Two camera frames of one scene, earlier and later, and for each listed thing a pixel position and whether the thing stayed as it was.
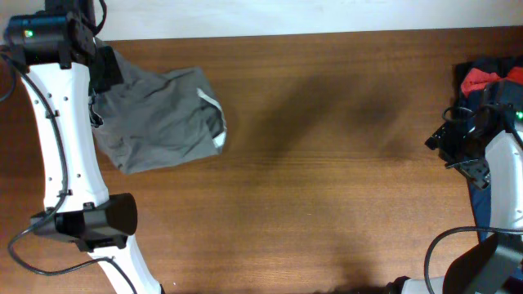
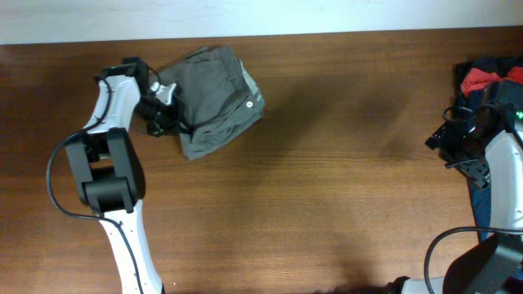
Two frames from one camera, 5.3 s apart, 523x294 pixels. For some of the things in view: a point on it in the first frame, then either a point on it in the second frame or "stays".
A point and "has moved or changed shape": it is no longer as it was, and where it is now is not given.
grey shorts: (158, 116) has moved or changed shape
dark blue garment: (480, 198) stays
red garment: (476, 78) stays
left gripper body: (107, 72) to (161, 118)
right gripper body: (455, 141) stays
